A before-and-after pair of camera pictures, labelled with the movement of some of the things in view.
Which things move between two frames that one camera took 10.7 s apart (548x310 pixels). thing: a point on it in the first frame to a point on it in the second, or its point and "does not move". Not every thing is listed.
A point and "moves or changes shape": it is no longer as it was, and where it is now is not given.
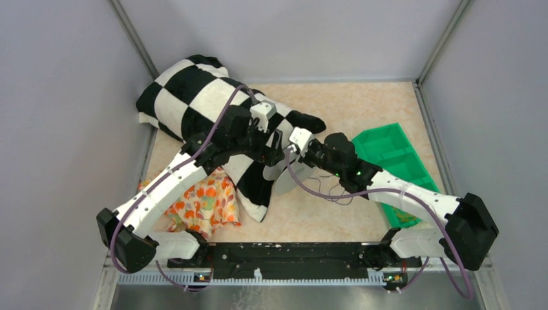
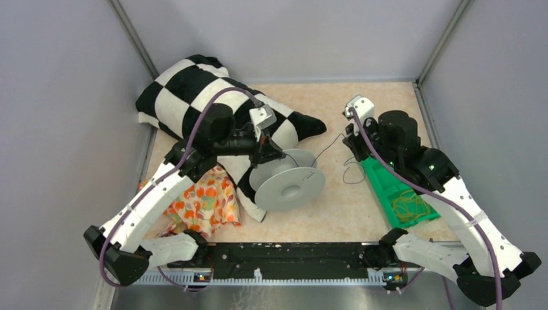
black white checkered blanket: x=183 y=97 does not move
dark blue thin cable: x=329 y=194 moves or changes shape
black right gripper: x=304 y=157 to x=353 y=140
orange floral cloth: x=212 y=201 does not move
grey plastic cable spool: x=280 y=173 moves or changes shape
